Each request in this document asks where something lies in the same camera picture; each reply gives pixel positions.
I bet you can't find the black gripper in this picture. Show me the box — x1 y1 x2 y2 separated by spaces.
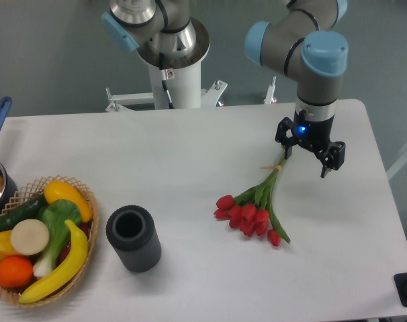
275 111 346 178

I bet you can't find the red tulip bouquet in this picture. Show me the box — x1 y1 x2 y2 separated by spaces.
214 157 291 247

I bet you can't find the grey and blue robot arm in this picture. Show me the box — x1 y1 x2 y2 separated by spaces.
101 1 349 173

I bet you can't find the dark grey ribbed vase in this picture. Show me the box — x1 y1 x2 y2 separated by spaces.
105 205 162 273

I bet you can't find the red toy fruit in basket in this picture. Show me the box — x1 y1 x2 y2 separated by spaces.
58 223 91 264

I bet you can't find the yellow plastic banana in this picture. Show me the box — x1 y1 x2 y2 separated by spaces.
18 219 89 305

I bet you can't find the yellow squash toy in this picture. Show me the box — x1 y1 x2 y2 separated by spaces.
44 180 93 223

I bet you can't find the green bok choy toy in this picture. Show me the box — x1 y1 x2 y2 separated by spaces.
33 199 81 278

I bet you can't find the green cucumber toy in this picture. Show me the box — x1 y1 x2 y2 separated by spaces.
0 195 48 232

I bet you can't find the beige round mushroom slice toy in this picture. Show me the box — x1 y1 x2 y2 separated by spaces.
10 219 50 256

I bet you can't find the woven wicker basket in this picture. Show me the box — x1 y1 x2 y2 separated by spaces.
0 175 99 308

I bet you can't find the orange plastic fruit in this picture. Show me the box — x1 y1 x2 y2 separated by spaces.
0 256 33 288

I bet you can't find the yellow bell pepper toy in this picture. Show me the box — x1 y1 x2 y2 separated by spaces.
0 230 19 260

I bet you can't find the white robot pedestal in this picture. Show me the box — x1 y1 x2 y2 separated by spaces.
102 13 228 112

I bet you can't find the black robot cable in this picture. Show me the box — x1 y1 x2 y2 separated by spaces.
158 52 175 109

